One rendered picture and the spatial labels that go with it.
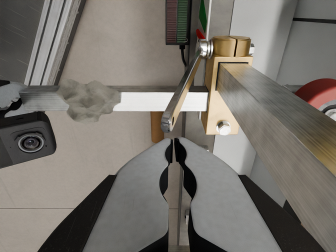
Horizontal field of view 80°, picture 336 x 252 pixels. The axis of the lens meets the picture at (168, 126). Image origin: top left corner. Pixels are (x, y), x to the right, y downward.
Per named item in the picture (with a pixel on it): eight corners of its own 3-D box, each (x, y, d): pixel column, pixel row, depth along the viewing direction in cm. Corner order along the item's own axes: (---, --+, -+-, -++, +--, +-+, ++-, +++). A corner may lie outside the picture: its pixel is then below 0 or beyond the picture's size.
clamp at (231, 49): (200, 119, 35) (205, 135, 31) (208, 35, 29) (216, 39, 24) (232, 119, 35) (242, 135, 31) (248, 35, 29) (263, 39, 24)
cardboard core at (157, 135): (151, 143, 127) (149, 98, 112) (152, 136, 134) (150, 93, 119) (163, 143, 127) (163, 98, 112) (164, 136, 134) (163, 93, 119)
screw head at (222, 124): (215, 132, 31) (217, 136, 30) (217, 120, 30) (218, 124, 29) (229, 132, 31) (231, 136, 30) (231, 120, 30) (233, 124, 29)
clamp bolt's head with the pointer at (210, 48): (187, 37, 39) (196, 61, 27) (188, 22, 37) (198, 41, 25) (197, 37, 39) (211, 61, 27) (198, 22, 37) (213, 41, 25)
